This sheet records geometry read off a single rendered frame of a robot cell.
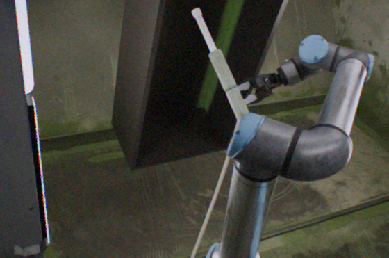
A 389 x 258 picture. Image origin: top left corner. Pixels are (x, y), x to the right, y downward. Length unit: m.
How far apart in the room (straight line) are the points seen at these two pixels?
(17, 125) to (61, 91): 1.69
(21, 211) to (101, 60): 1.71
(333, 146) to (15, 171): 0.97
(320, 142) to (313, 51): 0.54
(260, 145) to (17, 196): 0.89
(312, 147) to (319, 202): 2.09
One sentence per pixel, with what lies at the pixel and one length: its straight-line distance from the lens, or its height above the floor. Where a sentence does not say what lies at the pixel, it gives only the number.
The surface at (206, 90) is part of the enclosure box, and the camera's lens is 2.66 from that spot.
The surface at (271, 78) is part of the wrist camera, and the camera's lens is 1.56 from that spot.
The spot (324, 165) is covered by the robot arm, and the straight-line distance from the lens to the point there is 0.99.
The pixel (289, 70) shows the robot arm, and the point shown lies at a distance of 1.58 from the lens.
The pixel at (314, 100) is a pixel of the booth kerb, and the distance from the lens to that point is 3.95.
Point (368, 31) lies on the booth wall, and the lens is 3.85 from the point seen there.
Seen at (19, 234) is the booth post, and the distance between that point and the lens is 1.70.
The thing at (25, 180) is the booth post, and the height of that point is 1.00.
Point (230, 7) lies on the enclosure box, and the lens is 2.32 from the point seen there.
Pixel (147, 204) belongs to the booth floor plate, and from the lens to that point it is 2.76.
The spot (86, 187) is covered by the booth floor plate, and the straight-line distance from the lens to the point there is 2.87.
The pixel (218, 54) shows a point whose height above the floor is 1.33.
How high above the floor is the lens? 2.03
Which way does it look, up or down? 33 degrees down
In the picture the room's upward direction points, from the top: 8 degrees clockwise
